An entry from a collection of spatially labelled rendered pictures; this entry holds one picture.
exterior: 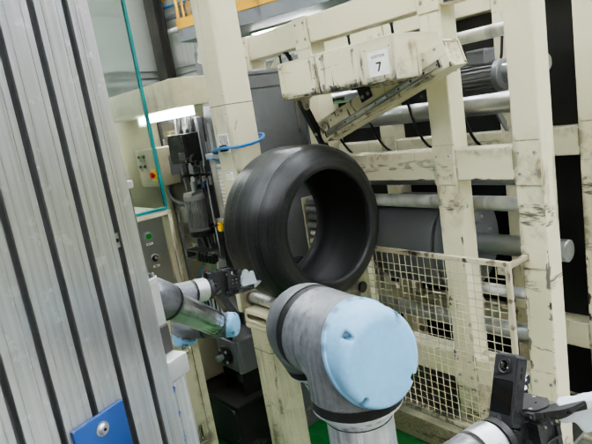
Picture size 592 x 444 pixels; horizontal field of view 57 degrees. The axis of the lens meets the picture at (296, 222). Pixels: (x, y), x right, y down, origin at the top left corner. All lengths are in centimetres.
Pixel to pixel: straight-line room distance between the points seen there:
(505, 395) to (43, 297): 69
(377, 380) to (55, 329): 36
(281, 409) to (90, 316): 184
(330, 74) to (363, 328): 153
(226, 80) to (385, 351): 166
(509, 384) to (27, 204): 74
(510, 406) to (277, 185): 110
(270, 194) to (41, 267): 121
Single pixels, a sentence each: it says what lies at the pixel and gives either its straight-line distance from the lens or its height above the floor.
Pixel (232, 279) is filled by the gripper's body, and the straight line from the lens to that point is 180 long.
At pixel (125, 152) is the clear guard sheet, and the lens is 234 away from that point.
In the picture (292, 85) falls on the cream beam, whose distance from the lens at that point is 224.
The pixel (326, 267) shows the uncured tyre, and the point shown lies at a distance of 226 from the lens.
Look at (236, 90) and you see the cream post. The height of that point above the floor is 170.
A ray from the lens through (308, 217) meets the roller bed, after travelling 253.
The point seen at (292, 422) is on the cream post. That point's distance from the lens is 255.
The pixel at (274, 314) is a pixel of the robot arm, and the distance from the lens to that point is 73.
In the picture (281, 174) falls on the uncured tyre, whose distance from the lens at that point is 182.
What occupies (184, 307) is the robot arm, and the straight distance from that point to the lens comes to 145.
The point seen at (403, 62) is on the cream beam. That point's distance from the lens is 190.
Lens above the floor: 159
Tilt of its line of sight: 11 degrees down
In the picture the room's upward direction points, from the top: 9 degrees counter-clockwise
